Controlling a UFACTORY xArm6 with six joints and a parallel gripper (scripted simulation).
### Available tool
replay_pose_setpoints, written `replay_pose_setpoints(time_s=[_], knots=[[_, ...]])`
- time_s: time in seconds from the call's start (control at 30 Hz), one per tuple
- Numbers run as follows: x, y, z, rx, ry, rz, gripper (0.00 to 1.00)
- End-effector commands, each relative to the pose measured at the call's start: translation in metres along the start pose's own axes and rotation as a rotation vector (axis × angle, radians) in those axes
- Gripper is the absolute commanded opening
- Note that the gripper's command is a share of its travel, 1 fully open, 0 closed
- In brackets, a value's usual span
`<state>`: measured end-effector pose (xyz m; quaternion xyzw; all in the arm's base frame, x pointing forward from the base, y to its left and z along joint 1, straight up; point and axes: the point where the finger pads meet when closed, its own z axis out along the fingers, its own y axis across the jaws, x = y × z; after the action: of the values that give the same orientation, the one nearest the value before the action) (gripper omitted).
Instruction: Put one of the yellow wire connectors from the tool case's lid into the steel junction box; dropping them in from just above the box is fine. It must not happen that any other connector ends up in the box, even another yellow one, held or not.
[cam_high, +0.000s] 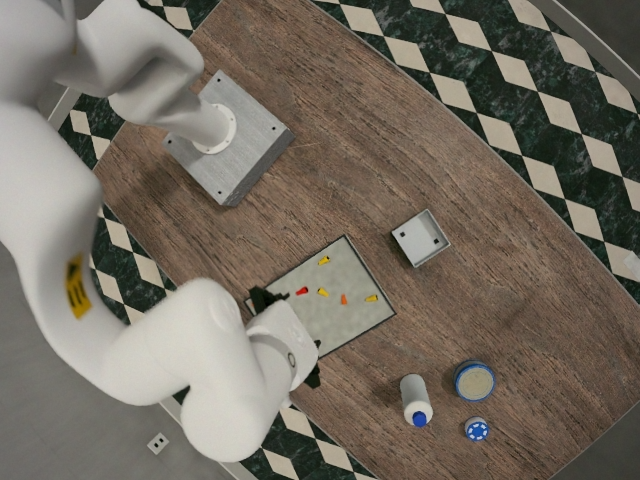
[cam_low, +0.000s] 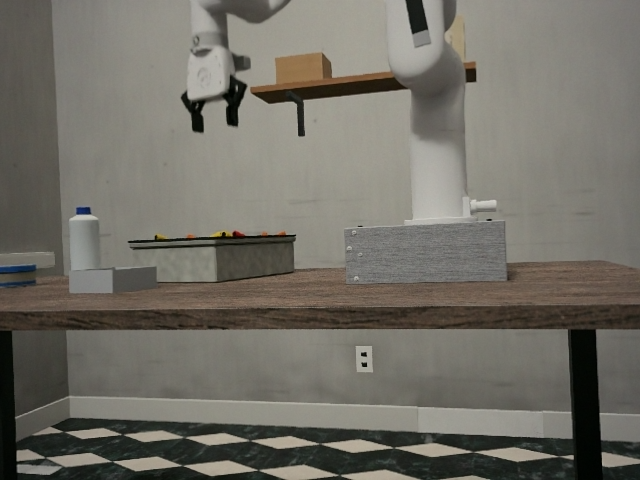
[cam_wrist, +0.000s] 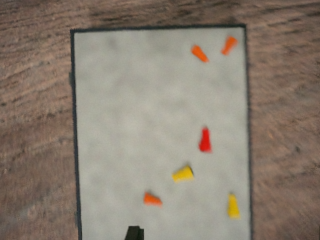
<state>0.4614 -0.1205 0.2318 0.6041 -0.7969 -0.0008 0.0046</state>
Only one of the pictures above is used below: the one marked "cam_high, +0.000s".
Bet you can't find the white bottle with blue cap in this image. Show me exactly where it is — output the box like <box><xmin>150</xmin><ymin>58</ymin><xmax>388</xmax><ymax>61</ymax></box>
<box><xmin>400</xmin><ymin>374</ymin><xmax>433</xmax><ymax>427</ymax></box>

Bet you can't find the round tin with blue rim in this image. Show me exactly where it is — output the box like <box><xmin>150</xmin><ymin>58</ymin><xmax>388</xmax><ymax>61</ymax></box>
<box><xmin>453</xmin><ymin>359</ymin><xmax>495</xmax><ymax>402</ymax></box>

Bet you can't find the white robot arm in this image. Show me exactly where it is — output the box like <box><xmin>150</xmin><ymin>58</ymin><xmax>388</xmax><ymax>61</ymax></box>
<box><xmin>0</xmin><ymin>0</ymin><xmax>297</xmax><ymax>462</ymax></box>

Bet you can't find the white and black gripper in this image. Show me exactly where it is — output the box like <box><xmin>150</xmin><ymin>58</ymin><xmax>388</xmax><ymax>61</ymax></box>
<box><xmin>245</xmin><ymin>287</ymin><xmax>321</xmax><ymax>391</ymax></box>

